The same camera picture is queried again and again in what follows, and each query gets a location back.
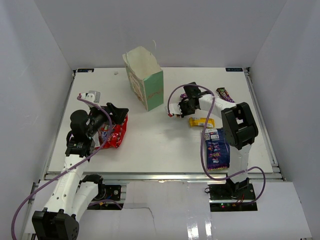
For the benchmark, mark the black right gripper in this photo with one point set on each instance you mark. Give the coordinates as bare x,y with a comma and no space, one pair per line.
184,113

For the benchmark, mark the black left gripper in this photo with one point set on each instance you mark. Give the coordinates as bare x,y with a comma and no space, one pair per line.
118,114

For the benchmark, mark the red candy bag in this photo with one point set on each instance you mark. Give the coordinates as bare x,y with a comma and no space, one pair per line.
116,137

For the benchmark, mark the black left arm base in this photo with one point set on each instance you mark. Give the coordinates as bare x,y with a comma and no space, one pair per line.
110,192

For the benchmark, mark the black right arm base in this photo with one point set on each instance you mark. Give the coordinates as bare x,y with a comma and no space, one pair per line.
222,199

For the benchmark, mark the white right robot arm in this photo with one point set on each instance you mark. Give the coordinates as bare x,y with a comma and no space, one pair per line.
239,129

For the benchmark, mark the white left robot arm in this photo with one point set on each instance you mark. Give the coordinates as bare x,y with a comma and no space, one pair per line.
73,192

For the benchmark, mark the green paper gift bag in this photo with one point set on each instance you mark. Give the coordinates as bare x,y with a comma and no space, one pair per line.
145,76

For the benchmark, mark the blue purple snack bag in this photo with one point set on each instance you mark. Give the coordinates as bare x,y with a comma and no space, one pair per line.
217,149

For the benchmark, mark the yellow wrapped snack bar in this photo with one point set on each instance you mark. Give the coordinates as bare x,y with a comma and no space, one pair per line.
200,122

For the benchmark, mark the dark purple candy bar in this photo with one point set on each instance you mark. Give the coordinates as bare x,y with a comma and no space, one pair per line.
223,94

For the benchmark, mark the white foam board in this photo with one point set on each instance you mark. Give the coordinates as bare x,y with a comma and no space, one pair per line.
181,211

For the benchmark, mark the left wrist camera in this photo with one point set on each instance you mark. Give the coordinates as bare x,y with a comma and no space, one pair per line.
93,96

